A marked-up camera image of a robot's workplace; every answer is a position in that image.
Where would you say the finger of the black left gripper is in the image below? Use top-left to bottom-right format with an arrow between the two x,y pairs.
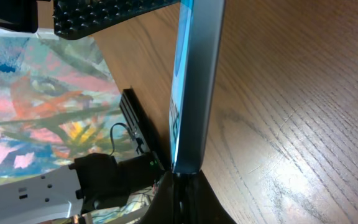
53,0 -> 179,40

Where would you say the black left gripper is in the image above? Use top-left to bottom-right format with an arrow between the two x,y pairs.
0,0 -> 38,33

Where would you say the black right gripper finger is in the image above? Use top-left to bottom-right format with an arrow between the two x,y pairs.
140,171 -> 235,224

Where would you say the blue screen Galaxy smartphone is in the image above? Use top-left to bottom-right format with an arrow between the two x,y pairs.
169,0 -> 226,174

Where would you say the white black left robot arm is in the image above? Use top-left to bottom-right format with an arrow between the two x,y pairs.
0,30 -> 170,223

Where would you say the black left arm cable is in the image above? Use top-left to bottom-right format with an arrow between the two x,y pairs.
109,122 -> 144,156

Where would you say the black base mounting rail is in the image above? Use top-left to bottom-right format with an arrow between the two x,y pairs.
119,88 -> 170,170

